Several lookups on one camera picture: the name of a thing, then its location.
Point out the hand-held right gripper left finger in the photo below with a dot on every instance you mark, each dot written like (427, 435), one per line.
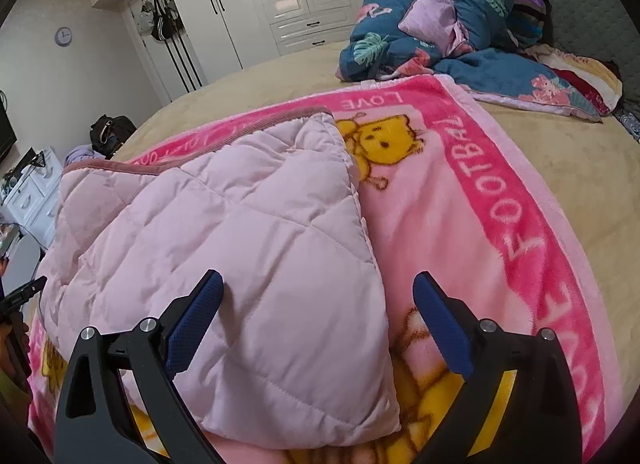
(192, 321)

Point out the black folding stand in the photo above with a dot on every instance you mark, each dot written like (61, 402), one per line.
(27, 164)

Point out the bed with beige sheet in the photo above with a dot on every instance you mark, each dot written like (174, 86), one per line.
(575, 169)

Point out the patterned pillow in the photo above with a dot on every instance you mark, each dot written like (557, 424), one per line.
(630, 121)

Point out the pink printed blanket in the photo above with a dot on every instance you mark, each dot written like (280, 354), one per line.
(450, 224)

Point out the white drawer cabinet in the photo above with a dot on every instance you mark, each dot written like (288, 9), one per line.
(32, 199)

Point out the grey quilted headboard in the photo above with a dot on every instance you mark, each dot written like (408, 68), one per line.
(590, 9)

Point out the blue floral duvet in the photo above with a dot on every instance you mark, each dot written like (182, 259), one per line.
(380, 19)

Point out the red yellow white blanket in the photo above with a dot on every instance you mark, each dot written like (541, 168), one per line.
(585, 76)

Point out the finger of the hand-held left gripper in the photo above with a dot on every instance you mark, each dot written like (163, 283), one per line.
(27, 291)

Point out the white round stool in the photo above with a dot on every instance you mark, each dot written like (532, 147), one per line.
(20, 261)

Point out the black hanging bag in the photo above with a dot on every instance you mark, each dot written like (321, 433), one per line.
(165, 24)

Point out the pink quilted jacket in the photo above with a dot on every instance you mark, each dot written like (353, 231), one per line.
(240, 264)

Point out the round wall clock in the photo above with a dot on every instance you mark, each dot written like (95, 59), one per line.
(63, 36)

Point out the black duffel bag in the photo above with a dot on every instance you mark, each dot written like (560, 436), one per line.
(111, 133)

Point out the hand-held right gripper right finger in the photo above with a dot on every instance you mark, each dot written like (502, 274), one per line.
(445, 329)

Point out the purple striped cloth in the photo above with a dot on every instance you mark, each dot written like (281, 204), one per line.
(530, 19)

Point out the grey hanging bag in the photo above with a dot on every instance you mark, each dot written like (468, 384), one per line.
(146, 19)

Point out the black television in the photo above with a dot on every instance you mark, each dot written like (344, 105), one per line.
(5, 136)

